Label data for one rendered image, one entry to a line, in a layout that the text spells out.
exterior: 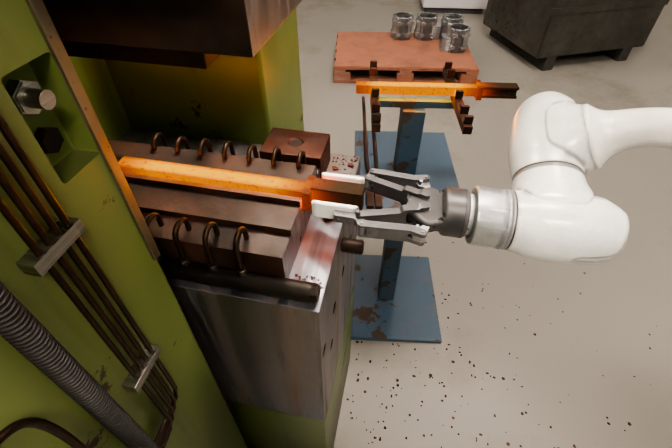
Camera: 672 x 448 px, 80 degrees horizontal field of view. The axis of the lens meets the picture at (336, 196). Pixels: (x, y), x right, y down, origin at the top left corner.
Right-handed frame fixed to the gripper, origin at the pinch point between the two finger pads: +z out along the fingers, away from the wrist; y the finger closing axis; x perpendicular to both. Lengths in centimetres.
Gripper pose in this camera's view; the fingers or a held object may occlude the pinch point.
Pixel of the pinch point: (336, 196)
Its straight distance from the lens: 63.3
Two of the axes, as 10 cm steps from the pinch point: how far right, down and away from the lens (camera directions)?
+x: 0.0, -7.4, -6.8
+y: 2.0, -6.6, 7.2
